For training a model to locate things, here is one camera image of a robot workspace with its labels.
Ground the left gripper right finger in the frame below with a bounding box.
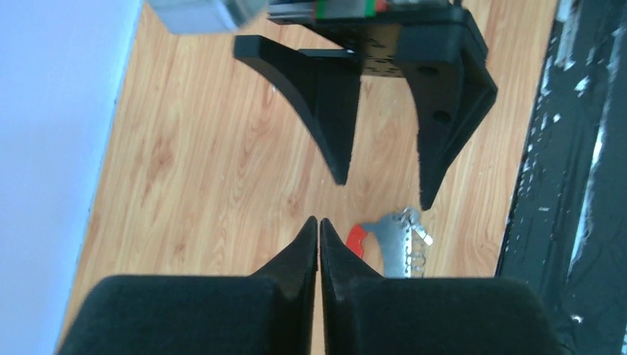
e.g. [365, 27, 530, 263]
[320, 219, 561, 354]

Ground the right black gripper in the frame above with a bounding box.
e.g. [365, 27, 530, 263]
[233, 1, 498, 210]

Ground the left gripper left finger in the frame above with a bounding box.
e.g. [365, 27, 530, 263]
[59, 217, 318, 354]

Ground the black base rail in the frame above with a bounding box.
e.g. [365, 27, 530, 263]
[496, 1, 626, 354]

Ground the red handled metal key holder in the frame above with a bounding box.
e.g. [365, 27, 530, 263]
[345, 206, 434, 278]

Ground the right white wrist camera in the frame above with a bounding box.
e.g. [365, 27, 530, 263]
[146, 0, 268, 35]

